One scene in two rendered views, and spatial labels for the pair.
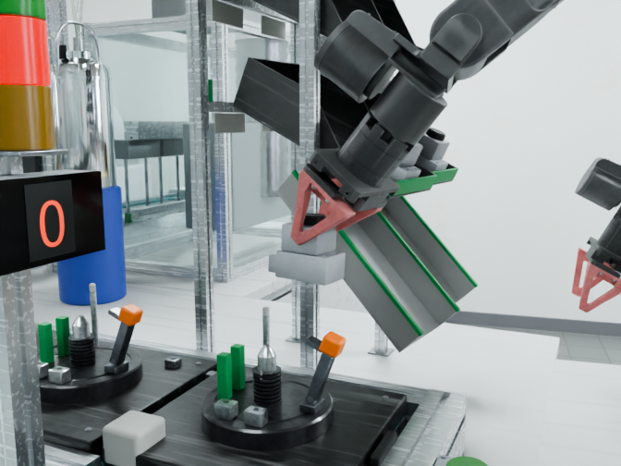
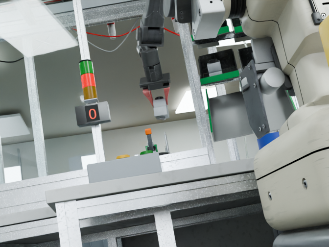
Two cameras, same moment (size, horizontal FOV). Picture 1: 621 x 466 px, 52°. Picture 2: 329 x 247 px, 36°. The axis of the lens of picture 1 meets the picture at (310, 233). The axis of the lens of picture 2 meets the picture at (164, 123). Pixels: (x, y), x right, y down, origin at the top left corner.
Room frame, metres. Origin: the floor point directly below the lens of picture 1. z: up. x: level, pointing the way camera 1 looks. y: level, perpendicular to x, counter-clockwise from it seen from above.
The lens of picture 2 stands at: (-0.04, -1.50, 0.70)
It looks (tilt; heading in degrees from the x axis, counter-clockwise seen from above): 13 degrees up; 64
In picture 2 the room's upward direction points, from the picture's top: 10 degrees counter-clockwise
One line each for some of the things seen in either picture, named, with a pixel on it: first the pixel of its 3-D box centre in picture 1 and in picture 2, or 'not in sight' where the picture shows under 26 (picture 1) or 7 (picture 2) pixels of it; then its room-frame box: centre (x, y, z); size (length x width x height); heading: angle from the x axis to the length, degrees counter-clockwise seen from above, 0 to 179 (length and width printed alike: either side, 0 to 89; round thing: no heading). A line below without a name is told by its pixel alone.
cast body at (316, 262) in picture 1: (303, 245); (160, 108); (0.68, 0.01, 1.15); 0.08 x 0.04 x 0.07; 59
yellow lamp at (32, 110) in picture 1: (18, 117); (90, 94); (0.51, 0.23, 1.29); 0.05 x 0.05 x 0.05
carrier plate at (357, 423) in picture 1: (267, 425); not in sight; (0.64, 0.05, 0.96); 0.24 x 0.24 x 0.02; 66
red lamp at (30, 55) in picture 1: (14, 53); (88, 81); (0.51, 0.23, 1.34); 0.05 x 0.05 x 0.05
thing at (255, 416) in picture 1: (256, 416); not in sight; (0.59, 0.05, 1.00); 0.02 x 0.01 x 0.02; 66
